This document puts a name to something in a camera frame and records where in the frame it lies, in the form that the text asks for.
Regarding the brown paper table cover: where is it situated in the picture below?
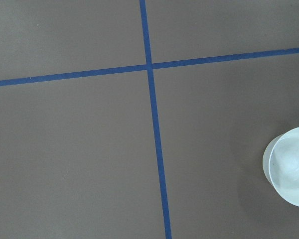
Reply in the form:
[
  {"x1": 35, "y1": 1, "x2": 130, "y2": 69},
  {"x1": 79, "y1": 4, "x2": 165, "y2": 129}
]
[{"x1": 0, "y1": 0, "x2": 299, "y2": 239}]

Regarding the white ceramic bowl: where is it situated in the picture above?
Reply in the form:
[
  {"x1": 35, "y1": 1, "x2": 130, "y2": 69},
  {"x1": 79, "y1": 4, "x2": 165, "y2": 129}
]
[{"x1": 262, "y1": 127, "x2": 299, "y2": 207}]

